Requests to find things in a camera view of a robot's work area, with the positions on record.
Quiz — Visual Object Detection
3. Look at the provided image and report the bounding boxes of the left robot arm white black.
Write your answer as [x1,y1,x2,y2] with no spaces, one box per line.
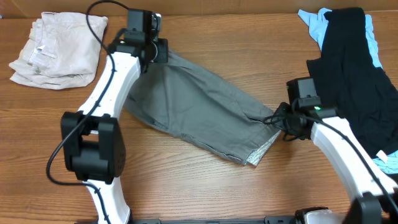
[61,9,168,224]

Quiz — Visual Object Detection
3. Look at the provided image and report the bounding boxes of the grey shorts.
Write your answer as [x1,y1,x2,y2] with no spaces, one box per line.
[124,50,280,166]

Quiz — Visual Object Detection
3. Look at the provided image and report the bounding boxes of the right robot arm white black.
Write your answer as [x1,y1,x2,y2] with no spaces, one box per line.
[271,77,397,223]

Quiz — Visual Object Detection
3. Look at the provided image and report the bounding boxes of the light blue garment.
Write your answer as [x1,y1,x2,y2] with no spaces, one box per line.
[298,8,397,175]

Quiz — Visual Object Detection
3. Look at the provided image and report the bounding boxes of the folded beige shorts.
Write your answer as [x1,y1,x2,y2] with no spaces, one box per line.
[9,12,108,90]

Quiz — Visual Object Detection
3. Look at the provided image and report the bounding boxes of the black garment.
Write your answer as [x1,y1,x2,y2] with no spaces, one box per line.
[307,7,397,158]

